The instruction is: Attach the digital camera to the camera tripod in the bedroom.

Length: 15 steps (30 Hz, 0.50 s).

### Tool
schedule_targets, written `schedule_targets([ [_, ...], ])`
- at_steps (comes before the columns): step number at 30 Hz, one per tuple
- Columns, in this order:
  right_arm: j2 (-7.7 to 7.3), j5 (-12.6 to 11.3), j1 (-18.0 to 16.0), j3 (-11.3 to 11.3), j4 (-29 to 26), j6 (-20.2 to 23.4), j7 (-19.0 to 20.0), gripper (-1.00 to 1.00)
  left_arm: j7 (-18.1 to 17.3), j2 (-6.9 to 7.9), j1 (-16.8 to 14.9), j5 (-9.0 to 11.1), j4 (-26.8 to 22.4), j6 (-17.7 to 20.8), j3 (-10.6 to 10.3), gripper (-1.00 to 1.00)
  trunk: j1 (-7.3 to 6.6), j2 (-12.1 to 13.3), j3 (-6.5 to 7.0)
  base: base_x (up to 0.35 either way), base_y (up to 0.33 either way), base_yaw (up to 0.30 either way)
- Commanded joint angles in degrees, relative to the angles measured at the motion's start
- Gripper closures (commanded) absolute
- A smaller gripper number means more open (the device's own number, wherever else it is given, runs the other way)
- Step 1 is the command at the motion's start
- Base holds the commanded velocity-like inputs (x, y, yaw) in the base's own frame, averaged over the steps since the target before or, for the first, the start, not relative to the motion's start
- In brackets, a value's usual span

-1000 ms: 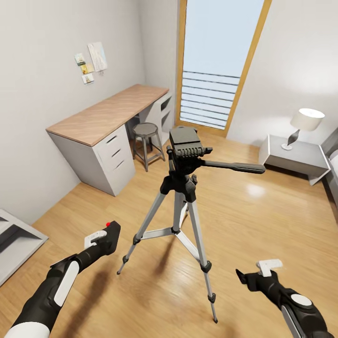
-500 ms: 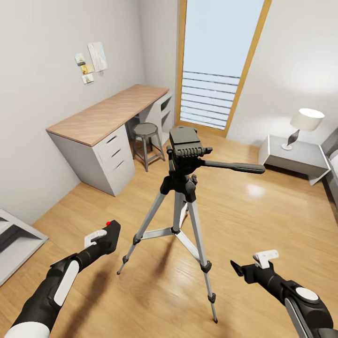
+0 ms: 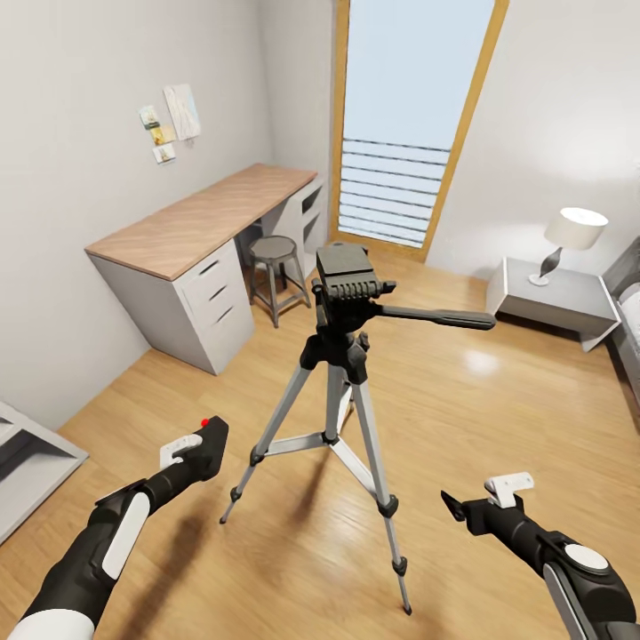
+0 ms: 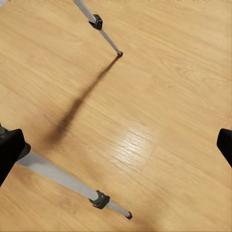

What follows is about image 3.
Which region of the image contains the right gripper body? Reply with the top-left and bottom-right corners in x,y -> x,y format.
464,493 -> 534,556

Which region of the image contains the camera tripod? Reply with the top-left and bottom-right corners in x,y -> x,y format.
220,241 -> 496,615

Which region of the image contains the digital camera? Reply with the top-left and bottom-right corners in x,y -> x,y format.
180,415 -> 229,482

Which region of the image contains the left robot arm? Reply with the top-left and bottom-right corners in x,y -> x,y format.
6,434 -> 212,640

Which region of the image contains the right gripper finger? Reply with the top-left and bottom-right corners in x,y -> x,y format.
441,490 -> 467,522

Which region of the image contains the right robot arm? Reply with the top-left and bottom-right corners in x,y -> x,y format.
441,473 -> 640,640

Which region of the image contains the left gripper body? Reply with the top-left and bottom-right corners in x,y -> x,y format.
153,453 -> 208,503

